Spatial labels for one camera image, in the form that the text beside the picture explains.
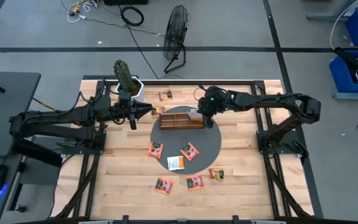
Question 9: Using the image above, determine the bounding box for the black stand on bin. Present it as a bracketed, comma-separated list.
[334, 46, 358, 85]

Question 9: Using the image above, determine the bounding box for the black desk with monitor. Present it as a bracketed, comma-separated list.
[0, 70, 42, 156]

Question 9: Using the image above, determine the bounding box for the red fruit tea packet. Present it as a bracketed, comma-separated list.
[180, 142, 200, 162]
[186, 174, 204, 191]
[154, 177, 174, 195]
[147, 141, 164, 159]

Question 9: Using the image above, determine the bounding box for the green cactus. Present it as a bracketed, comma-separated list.
[113, 59, 138, 93]

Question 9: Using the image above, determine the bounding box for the black floor fan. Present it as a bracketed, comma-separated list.
[162, 4, 191, 75]

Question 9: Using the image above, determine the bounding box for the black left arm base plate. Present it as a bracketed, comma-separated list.
[62, 130, 107, 156]

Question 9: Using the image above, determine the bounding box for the black caster wheel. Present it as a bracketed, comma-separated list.
[13, 203, 28, 214]

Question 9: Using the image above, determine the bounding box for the coiled black cable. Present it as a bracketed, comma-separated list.
[119, 5, 145, 27]

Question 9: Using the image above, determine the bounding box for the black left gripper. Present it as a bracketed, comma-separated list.
[112, 92, 154, 131]

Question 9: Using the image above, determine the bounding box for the grey round placemat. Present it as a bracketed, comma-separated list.
[150, 105, 223, 175]

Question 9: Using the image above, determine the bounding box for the wooden tea organizer box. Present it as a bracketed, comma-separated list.
[158, 112, 205, 131]

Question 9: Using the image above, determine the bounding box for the white cable bundle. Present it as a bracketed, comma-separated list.
[60, 0, 101, 24]

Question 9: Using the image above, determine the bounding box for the yellow tea packet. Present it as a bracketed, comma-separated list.
[209, 167, 225, 182]
[150, 106, 167, 118]
[158, 89, 173, 102]

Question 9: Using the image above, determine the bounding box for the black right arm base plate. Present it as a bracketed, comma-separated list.
[256, 129, 304, 156]

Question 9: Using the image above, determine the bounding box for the grey desk foot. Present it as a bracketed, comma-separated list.
[306, 0, 358, 22]

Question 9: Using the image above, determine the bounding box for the white floor cable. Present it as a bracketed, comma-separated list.
[328, 2, 358, 50]

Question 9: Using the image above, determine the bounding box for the large blue storage bin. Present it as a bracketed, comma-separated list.
[329, 49, 358, 94]

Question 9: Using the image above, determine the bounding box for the yellow cable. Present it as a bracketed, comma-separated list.
[32, 98, 57, 111]

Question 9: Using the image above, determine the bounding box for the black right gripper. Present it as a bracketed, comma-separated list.
[197, 86, 229, 129]

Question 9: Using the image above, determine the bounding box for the black equipment case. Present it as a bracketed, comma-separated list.
[103, 0, 149, 6]

